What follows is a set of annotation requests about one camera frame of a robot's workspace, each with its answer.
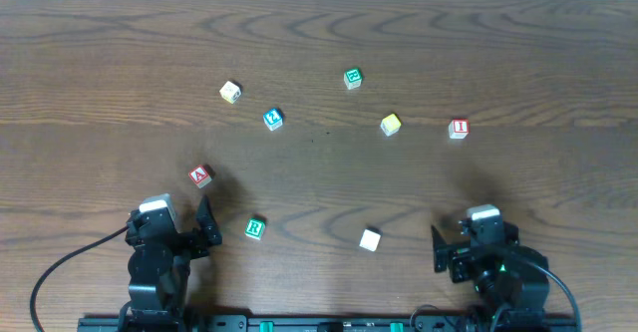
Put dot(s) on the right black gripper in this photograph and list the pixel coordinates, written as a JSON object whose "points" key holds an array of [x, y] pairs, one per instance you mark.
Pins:
{"points": [[460, 254]]}

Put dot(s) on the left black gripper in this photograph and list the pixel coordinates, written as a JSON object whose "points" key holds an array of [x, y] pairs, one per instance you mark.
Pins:
{"points": [[184, 239]]}

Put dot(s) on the red letter A block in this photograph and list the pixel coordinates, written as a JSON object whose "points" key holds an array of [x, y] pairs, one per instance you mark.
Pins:
{"points": [[200, 176]]}

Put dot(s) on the red letter I block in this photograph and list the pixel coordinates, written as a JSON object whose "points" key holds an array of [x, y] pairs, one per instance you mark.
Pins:
{"points": [[458, 129]]}

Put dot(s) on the blue number 2 block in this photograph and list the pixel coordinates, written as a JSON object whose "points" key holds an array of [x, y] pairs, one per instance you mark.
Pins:
{"points": [[273, 119]]}

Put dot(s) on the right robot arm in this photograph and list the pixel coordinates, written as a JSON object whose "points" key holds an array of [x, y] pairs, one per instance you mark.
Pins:
{"points": [[509, 277]]}

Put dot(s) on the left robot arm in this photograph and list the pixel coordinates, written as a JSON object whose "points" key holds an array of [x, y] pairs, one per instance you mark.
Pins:
{"points": [[160, 266]]}

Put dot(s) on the green R block near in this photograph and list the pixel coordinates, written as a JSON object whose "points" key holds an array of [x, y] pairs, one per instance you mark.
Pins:
{"points": [[255, 228]]}

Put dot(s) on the green r block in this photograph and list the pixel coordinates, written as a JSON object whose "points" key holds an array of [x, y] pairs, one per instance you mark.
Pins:
{"points": [[353, 78], [255, 228]]}

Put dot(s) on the plain white wooden block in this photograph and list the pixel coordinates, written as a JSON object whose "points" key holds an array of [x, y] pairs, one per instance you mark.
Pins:
{"points": [[370, 239]]}

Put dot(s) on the cream picture wooden block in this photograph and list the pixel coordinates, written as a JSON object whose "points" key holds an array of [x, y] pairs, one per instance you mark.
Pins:
{"points": [[230, 91]]}

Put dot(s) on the yellow top wooden block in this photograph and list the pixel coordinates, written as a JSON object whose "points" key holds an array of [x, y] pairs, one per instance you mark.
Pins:
{"points": [[390, 125]]}

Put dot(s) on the green R block far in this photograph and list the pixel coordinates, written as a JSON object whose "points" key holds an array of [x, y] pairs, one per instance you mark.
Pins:
{"points": [[353, 78]]}

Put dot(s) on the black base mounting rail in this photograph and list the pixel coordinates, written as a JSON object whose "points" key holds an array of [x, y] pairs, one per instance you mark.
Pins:
{"points": [[241, 323]]}

